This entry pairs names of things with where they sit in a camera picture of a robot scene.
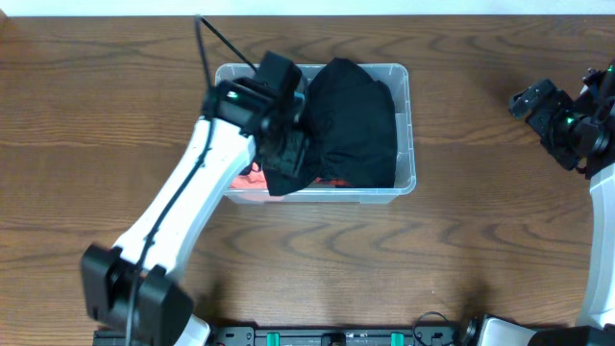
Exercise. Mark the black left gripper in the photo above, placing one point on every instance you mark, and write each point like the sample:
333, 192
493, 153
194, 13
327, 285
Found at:
286, 157

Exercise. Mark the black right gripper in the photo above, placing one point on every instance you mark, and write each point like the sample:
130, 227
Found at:
546, 120

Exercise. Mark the pink garment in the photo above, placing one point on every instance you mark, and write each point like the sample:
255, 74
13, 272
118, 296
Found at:
251, 183

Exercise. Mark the large black garment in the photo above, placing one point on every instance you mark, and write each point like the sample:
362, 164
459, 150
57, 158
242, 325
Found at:
350, 120

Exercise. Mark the red navy plaid shirt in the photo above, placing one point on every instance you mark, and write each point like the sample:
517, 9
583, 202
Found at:
335, 182

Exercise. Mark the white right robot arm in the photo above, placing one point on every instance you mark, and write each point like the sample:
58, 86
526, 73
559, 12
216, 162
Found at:
595, 322

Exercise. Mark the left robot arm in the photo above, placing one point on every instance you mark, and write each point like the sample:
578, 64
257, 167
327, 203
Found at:
134, 287

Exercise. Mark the clear plastic storage bin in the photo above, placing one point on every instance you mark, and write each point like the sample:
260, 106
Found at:
396, 77

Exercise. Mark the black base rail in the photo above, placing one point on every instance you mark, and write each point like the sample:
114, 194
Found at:
434, 335

